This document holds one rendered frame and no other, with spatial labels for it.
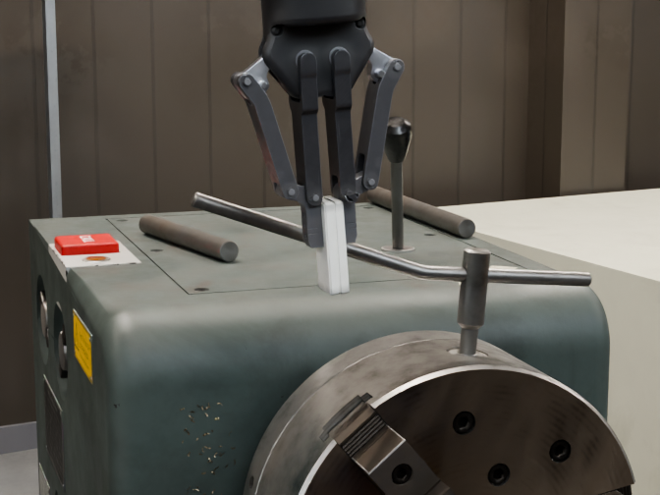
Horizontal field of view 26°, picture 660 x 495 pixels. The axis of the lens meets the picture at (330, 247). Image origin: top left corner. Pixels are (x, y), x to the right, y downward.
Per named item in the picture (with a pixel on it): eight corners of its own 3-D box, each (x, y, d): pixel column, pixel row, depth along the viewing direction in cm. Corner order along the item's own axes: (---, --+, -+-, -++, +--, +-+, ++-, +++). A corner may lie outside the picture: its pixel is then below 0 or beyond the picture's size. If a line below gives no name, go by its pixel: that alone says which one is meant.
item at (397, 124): (372, 162, 144) (372, 115, 143) (402, 160, 145) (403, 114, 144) (386, 167, 140) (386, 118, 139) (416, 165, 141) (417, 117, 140)
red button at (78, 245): (54, 253, 154) (53, 235, 153) (110, 250, 155) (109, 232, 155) (62, 264, 148) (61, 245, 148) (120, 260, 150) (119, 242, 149)
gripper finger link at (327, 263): (333, 201, 105) (323, 202, 104) (340, 295, 106) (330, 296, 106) (321, 195, 107) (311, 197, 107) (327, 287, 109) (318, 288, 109)
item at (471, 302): (472, 384, 119) (485, 247, 117) (480, 391, 116) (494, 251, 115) (447, 383, 118) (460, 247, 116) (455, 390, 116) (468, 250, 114)
